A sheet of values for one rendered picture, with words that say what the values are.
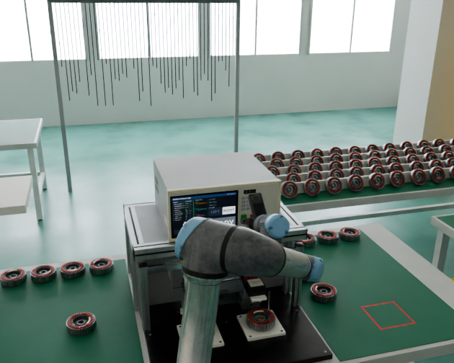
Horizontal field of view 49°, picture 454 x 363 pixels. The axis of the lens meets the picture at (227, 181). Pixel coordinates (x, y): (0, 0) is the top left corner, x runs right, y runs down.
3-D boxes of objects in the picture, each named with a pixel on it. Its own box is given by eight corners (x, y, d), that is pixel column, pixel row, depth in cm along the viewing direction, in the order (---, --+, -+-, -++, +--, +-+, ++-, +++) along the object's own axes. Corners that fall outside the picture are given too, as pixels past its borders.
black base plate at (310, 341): (332, 359, 182) (333, 353, 181) (156, 393, 166) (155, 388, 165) (284, 289, 224) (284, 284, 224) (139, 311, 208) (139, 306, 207)
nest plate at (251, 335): (285, 335, 191) (285, 332, 191) (248, 341, 188) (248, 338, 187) (272, 312, 205) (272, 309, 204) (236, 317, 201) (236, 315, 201)
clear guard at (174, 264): (246, 302, 171) (246, 287, 169) (176, 312, 165) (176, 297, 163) (221, 256, 200) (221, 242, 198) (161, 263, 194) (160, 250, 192)
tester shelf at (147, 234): (306, 239, 200) (307, 229, 198) (134, 261, 183) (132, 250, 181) (268, 197, 240) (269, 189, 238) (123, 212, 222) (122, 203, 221)
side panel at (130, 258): (141, 309, 209) (137, 240, 198) (134, 310, 209) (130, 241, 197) (134, 274, 234) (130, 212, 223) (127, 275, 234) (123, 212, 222)
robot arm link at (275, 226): (264, 237, 153) (271, 209, 154) (253, 235, 164) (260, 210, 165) (287, 243, 155) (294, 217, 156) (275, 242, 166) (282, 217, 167)
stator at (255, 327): (279, 330, 192) (279, 321, 191) (251, 335, 189) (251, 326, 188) (269, 312, 202) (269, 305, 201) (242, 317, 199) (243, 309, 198)
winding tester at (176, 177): (279, 229, 198) (281, 180, 191) (168, 242, 187) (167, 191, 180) (248, 192, 233) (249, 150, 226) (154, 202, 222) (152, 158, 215)
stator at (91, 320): (63, 336, 192) (61, 328, 191) (72, 318, 203) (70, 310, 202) (91, 337, 192) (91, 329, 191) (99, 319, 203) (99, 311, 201)
